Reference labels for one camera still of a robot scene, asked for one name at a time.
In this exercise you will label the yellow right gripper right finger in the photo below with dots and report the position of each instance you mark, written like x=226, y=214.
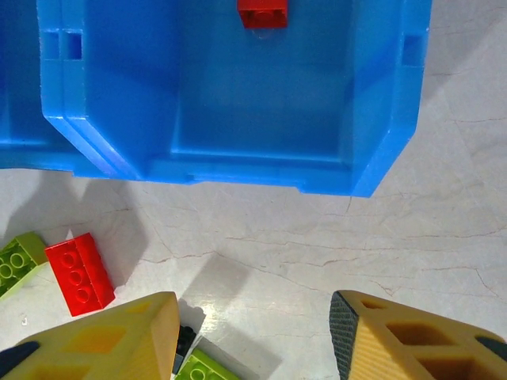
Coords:
x=380, y=348

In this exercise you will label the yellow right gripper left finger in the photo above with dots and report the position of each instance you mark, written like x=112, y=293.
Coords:
x=99, y=348

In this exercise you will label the red lego brick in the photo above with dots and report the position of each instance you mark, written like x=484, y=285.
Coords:
x=79, y=273
x=263, y=12

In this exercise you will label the lime green lego brick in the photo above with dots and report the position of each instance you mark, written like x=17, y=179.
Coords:
x=198, y=368
x=16, y=261

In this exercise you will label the black lego brick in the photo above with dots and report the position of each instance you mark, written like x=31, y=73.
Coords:
x=185, y=340

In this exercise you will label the blue plastic bin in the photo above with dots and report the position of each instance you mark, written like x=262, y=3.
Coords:
x=257, y=99
x=20, y=99

